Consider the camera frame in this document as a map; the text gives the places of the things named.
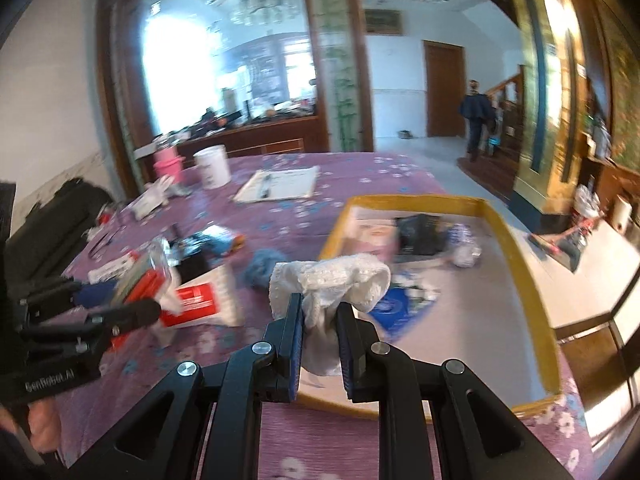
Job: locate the blue sock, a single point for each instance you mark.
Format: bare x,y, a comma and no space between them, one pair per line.
260,267

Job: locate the red crinkly plastic packet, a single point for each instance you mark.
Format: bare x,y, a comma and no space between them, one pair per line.
145,272

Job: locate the shoes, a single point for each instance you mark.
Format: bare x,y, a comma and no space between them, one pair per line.
405,134

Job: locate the person's left hand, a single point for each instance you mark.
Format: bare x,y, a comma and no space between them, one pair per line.
45,425

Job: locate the pink white packet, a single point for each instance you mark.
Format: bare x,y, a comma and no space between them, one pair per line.
372,235

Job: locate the white work glove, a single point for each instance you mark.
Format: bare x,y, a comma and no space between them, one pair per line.
152,197

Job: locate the pink knit-sleeved bottle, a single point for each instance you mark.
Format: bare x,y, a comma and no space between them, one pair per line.
167,162

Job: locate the wooden counter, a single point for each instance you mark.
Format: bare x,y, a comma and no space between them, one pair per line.
250,132

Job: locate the wooden chair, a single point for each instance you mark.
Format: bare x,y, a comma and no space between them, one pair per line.
270,146

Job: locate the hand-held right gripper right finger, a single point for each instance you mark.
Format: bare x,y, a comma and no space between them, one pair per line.
345,350

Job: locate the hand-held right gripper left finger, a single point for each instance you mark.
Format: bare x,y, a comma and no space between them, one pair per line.
295,345

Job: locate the wooden door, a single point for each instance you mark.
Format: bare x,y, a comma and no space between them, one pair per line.
445,90

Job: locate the white soft cloth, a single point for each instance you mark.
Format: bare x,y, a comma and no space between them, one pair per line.
330,285

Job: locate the wooden framed glass partition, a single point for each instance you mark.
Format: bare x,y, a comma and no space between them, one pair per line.
115,85

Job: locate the purple floral tablecloth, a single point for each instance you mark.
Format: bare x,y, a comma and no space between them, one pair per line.
350,440

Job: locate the wooden stair railing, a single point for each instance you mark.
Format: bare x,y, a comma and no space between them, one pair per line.
507,105

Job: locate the crumpled clear plastic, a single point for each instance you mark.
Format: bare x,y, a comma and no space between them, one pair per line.
465,247

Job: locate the blue white packet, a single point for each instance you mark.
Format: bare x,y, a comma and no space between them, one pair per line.
400,305

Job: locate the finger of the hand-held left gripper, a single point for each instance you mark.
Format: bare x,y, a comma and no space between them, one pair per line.
97,293
135,314

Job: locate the framed wall plaque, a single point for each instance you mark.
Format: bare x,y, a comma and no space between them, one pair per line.
382,21

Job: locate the white plastic jar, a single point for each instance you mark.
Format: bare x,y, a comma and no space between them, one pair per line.
212,166

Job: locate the purple-framed eyeglasses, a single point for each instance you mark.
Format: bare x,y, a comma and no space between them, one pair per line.
102,242

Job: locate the blue packet in clear bag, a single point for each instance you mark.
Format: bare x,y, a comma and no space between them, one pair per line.
217,240

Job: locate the clutter of counter items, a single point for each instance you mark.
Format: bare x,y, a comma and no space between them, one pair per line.
225,117

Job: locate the white paper roll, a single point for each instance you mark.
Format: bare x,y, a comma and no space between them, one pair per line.
622,212

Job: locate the red white packet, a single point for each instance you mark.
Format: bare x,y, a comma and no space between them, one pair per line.
200,300

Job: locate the bamboo wall decoration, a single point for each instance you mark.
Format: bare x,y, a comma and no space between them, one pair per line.
342,85

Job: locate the black bag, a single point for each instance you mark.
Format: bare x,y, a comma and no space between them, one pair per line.
55,220

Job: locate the white paper sheets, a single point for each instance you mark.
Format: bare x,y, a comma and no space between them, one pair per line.
290,182

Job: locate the yellow tray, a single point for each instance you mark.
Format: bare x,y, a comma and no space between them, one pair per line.
500,310

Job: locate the black packet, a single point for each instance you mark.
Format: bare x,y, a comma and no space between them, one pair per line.
420,235

